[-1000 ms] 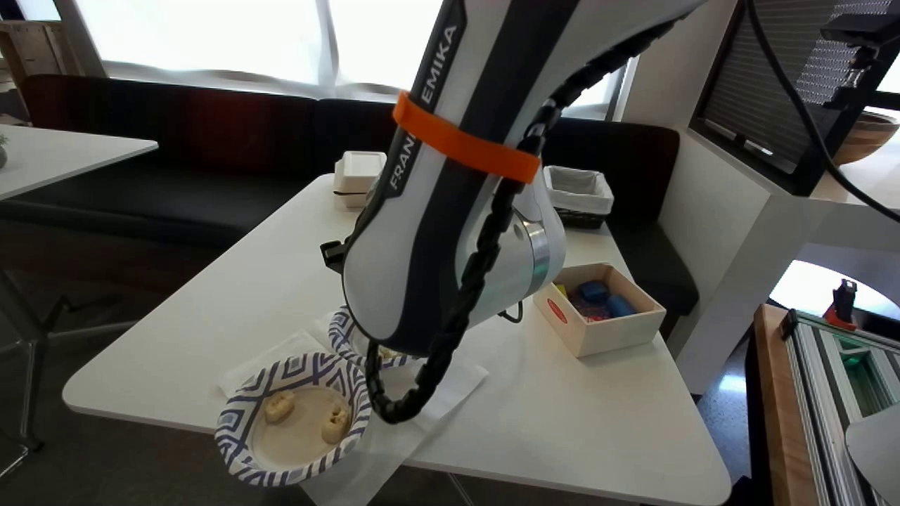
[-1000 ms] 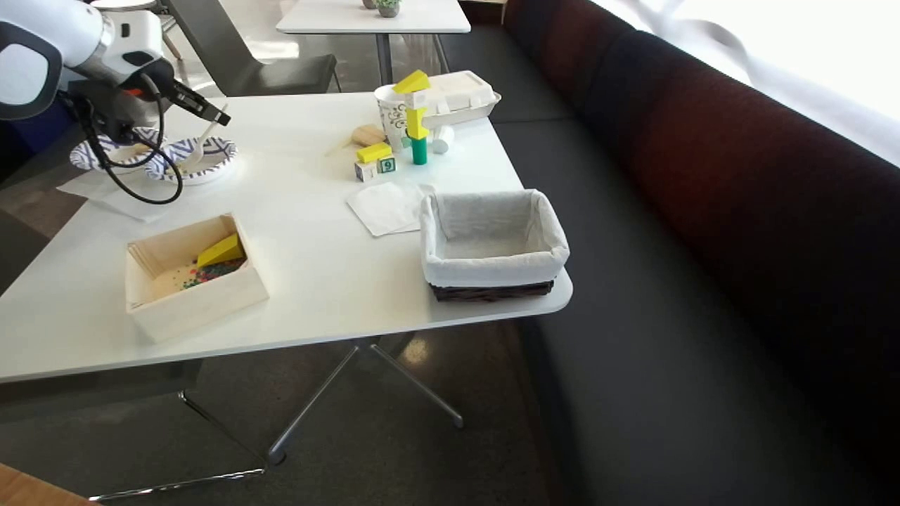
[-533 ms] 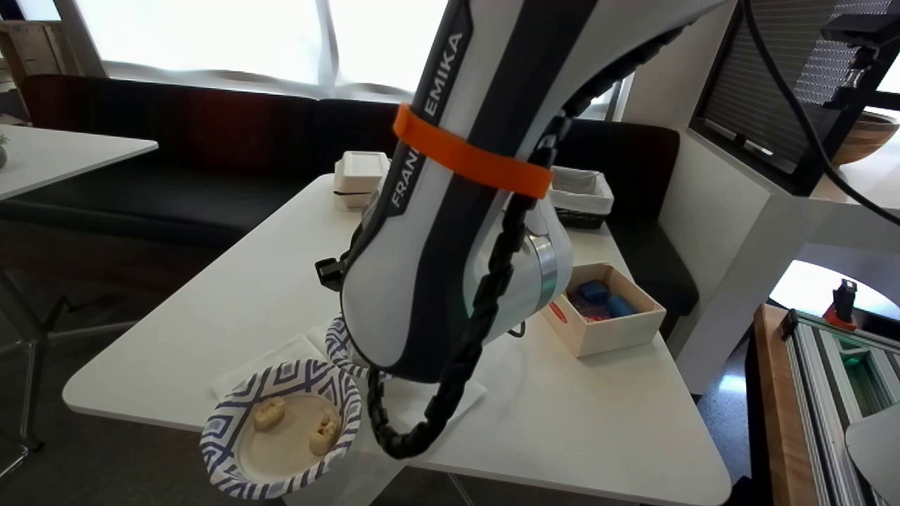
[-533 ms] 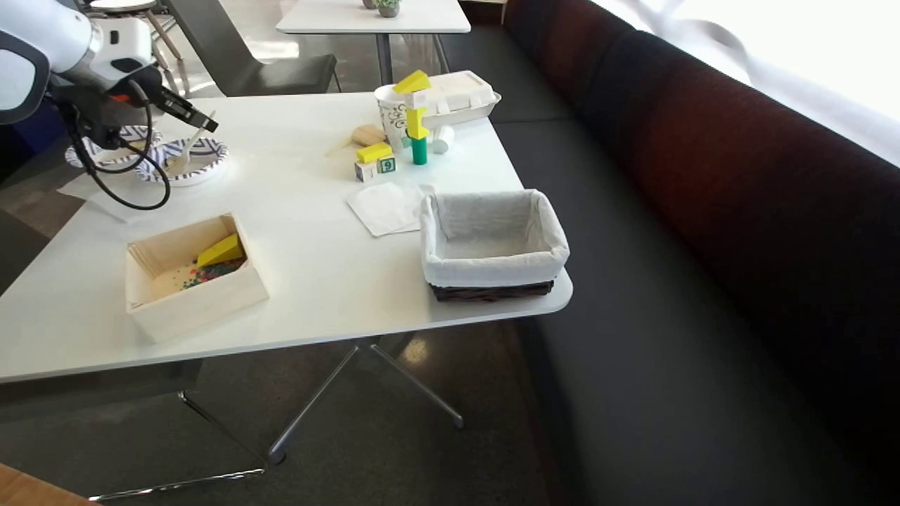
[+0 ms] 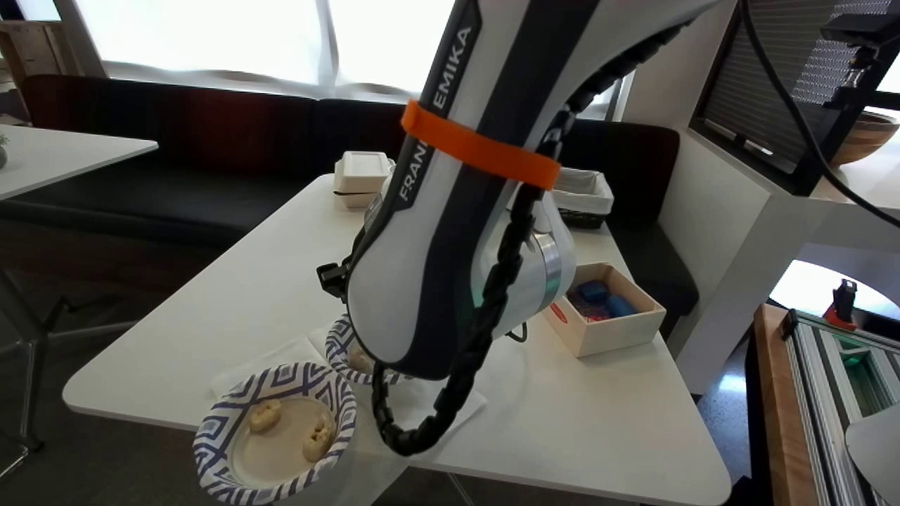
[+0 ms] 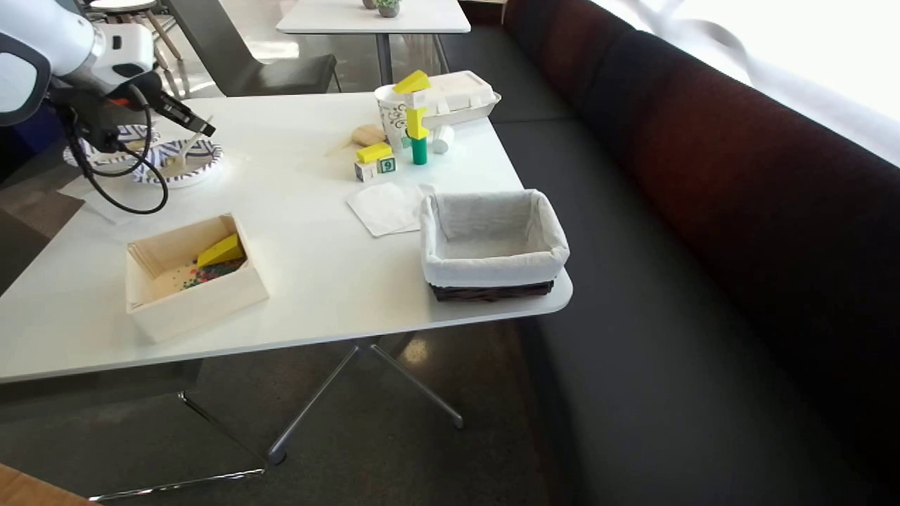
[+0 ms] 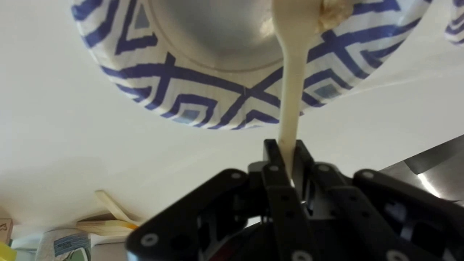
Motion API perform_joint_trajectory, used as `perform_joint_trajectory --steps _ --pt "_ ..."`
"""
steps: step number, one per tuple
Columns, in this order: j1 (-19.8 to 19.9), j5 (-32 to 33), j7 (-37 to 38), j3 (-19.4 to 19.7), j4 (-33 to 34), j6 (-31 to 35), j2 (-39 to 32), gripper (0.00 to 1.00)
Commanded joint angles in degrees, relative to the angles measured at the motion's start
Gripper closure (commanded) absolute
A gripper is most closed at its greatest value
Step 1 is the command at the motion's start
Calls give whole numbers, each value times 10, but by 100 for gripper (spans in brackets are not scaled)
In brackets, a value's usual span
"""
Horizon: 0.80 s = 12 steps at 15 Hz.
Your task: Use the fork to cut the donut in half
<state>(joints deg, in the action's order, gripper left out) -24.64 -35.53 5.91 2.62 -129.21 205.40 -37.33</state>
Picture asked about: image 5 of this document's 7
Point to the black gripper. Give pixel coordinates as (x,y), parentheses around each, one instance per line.
(337,280)

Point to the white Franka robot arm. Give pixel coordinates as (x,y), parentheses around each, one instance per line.
(404,299)

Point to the beige donut piece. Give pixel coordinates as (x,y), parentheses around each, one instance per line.
(320,440)
(265,416)

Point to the white styrofoam food container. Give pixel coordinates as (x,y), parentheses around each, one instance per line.
(365,170)

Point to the dark brown upholstered bench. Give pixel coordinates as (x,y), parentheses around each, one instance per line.
(188,129)

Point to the blue toy block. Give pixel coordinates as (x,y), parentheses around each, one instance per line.
(593,292)
(621,308)

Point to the dark basket with white liner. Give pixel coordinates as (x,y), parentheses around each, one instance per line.
(593,192)

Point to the cream wooden toy box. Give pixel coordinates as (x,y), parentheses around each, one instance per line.
(608,337)

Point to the white side table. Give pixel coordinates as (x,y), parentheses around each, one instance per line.
(58,154)

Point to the white monitor stand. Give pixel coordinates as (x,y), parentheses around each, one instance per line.
(721,233)

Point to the black monitor screen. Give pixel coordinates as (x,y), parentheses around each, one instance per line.
(740,94)

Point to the light wooden plank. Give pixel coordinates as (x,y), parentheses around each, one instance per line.
(784,423)

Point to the round white table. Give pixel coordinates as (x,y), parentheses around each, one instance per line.
(806,285)

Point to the red and black tool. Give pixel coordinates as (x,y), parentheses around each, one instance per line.
(846,305)

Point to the green plastic part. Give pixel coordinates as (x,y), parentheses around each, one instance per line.
(868,382)

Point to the brown wooden bowl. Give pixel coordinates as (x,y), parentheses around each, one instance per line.
(868,142)

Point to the grey metal frame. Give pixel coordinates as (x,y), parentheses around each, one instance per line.
(832,410)

